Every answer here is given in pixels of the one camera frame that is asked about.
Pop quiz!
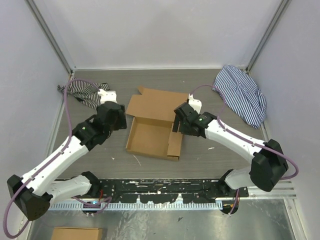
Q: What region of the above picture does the black white striped cloth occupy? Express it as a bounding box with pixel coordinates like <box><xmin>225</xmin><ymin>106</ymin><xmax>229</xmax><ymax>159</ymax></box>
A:
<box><xmin>66</xmin><ymin>80</ymin><xmax>111</xmax><ymax>110</ymax></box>

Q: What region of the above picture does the blue white striped cloth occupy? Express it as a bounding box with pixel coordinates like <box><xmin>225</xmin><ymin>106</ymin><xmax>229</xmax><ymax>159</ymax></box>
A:
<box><xmin>212</xmin><ymin>65</ymin><xmax>267</xmax><ymax>129</ymax></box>

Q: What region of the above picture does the brown cardboard box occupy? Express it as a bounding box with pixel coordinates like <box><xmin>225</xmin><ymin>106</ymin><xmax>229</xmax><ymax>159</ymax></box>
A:
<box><xmin>125</xmin><ymin>86</ymin><xmax>189</xmax><ymax>161</ymax></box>

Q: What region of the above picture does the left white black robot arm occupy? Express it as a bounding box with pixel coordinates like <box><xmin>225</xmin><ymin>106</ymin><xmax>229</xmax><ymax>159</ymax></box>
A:
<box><xmin>7</xmin><ymin>101</ymin><xmax>127</xmax><ymax>221</ymax></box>

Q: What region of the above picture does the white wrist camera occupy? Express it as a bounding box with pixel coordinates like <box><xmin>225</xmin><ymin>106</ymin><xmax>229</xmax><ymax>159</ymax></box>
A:
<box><xmin>187</xmin><ymin>93</ymin><xmax>202</xmax><ymax>114</ymax></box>
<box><xmin>97</xmin><ymin>88</ymin><xmax>118</xmax><ymax>106</ymax></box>

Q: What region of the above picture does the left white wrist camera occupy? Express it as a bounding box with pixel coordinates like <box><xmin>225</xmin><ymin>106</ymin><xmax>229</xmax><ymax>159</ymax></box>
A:
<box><xmin>97</xmin><ymin>88</ymin><xmax>118</xmax><ymax>106</ymax></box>

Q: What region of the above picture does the left aluminium frame post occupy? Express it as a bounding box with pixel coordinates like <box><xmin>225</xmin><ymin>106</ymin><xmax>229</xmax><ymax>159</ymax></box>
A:
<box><xmin>25</xmin><ymin>0</ymin><xmax>76</xmax><ymax>74</ymax></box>

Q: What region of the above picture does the aluminium frame post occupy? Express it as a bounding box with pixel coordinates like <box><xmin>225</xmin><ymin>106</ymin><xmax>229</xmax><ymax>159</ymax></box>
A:
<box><xmin>25</xmin><ymin>0</ymin><xmax>76</xmax><ymax>74</ymax></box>
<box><xmin>245</xmin><ymin>0</ymin><xmax>292</xmax><ymax>74</ymax></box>

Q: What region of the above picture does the right aluminium frame post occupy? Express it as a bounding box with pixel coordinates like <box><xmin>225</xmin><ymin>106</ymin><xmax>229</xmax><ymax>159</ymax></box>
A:
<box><xmin>245</xmin><ymin>0</ymin><xmax>292</xmax><ymax>74</ymax></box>

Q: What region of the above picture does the small cardboard box foreground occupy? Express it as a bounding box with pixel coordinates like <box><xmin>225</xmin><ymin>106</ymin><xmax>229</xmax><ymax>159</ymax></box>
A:
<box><xmin>51</xmin><ymin>227</ymin><xmax>103</xmax><ymax>240</ymax></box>

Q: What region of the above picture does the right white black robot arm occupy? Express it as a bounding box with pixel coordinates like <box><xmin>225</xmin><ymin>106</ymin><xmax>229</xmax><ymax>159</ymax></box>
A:
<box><xmin>172</xmin><ymin>102</ymin><xmax>289</xmax><ymax>198</ymax></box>

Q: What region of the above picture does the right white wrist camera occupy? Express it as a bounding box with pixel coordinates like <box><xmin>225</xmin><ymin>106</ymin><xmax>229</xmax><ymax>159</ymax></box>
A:
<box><xmin>187</xmin><ymin>93</ymin><xmax>202</xmax><ymax>114</ymax></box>

